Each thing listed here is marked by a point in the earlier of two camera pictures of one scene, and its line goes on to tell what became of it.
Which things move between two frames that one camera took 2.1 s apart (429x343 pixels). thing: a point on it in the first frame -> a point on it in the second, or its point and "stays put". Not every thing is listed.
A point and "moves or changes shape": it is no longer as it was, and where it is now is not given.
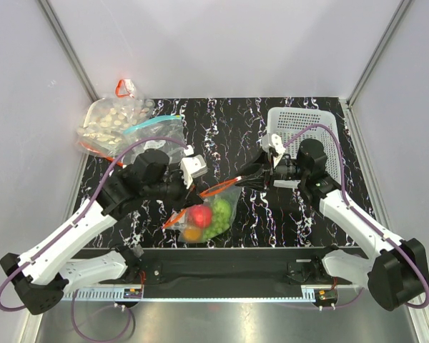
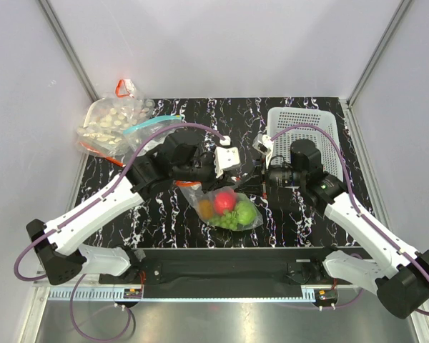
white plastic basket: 285,122 stays put
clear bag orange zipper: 206,220 moves or changes shape
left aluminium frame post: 69,48 stays put
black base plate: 233,270 stays put
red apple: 200,216 -> 224,202
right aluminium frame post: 402,7 stays put
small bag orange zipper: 125,88 stays put
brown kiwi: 192,234 -> 206,208
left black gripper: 189,197 -> 226,179
